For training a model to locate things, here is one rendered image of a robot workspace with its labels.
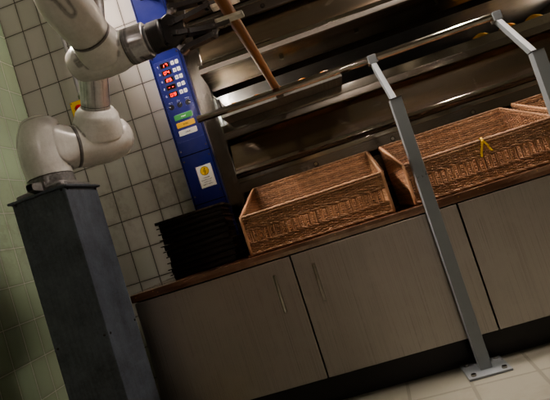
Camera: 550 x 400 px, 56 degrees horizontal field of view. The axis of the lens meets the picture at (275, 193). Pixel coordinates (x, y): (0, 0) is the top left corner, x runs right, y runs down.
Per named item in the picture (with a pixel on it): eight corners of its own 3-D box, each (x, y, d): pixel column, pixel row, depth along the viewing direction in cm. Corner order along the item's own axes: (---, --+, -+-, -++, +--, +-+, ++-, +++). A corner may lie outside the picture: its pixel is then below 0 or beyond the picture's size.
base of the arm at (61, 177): (6, 202, 168) (2, 186, 168) (48, 201, 190) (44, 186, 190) (55, 185, 165) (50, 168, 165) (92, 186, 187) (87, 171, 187)
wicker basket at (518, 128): (395, 206, 231) (376, 147, 232) (521, 166, 226) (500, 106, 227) (413, 206, 183) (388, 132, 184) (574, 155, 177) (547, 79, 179)
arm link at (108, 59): (140, 76, 130) (113, 40, 119) (84, 96, 132) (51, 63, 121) (137, 46, 135) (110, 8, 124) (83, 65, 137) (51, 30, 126)
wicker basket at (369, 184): (268, 246, 239) (250, 189, 240) (388, 208, 231) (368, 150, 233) (248, 258, 191) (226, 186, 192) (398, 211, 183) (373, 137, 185)
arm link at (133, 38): (141, 69, 132) (162, 60, 132) (126, 59, 123) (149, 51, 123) (131, 35, 133) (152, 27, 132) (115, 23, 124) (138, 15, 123)
